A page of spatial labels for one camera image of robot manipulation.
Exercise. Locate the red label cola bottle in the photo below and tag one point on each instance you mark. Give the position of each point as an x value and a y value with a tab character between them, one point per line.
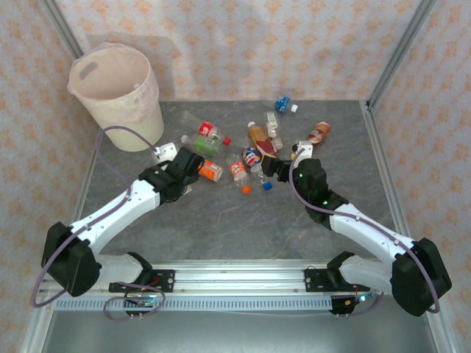
207	129

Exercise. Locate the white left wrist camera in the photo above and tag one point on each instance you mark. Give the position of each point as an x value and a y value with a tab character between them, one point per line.
167	150

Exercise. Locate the aluminium table side rail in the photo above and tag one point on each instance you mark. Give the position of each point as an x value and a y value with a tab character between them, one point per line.
380	154
88	173

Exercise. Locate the aluminium frame post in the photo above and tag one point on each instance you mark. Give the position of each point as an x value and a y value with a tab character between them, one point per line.
401	48
59	22

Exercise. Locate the blue label white cap bottle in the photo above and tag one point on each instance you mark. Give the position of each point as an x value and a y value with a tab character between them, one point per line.
282	103

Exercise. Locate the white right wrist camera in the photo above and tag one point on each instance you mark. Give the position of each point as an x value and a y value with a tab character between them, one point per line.
305	149

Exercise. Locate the grey metal shelf panel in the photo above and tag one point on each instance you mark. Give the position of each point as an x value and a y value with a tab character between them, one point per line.
239	334

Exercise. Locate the white bin with pink liner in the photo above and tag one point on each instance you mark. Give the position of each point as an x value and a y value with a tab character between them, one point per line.
136	128

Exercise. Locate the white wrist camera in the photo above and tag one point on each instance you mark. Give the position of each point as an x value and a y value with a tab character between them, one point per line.
167	150
305	149

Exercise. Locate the small circuit board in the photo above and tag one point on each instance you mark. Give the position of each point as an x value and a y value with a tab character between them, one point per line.
362	298
145	301

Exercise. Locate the brown coffee drink bottle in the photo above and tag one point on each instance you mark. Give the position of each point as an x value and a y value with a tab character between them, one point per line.
319	131

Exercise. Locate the blue cap pepsi bottle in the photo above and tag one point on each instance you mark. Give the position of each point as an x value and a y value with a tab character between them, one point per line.
251	157

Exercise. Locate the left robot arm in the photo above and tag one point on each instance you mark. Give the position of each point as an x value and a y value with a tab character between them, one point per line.
110	217

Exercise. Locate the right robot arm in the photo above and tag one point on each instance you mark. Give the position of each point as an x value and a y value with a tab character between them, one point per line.
368	231

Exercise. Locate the orange cap plastic bottle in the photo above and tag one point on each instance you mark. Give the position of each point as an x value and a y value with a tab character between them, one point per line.
237	170

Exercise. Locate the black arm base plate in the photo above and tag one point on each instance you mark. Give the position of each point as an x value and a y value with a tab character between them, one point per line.
165	279
312	281

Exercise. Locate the aluminium mounting rail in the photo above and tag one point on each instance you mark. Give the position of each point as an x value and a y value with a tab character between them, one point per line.
239	279

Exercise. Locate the orange label brown cap bottle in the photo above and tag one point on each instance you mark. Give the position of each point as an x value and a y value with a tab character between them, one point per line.
212	170

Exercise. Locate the aluminium frame leg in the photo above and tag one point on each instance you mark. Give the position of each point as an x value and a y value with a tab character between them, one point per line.
37	327
438	327

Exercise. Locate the green label plastic bottle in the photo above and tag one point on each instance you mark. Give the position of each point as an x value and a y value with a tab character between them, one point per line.
204	144

